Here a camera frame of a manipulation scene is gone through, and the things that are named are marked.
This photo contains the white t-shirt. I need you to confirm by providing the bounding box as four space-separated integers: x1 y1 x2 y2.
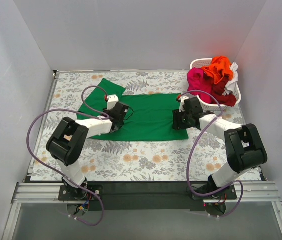
223 62 238 96

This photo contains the green t-shirt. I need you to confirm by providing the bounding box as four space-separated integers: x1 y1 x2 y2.
78 78 189 142

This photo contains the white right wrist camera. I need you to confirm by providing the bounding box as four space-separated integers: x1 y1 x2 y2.
176 96 188 113

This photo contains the white perforated laundry basket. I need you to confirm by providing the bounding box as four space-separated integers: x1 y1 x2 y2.
190 58 242 112

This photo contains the magenta t-shirt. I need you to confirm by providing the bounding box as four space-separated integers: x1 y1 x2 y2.
187 67 213 104

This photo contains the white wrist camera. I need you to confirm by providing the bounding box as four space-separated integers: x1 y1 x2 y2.
176 96 188 113
105 94 119 110

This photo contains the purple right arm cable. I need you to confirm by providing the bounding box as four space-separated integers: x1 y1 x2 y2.
175 90 244 219

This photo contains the floral patterned table mat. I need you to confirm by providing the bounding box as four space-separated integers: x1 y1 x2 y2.
29 70 263 183

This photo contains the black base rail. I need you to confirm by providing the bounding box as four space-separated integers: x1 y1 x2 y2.
58 180 238 213

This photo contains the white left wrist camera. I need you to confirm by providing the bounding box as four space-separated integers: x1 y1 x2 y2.
105 94 119 110

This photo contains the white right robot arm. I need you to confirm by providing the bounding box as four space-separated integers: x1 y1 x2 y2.
172 96 268 199

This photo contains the dark red t-shirt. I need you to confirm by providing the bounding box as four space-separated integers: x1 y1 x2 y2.
203 75 237 107

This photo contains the orange t-shirt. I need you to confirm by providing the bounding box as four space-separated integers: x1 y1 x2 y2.
201 56 234 85

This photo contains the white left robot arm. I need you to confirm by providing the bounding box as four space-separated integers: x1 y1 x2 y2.
46 101 130 200

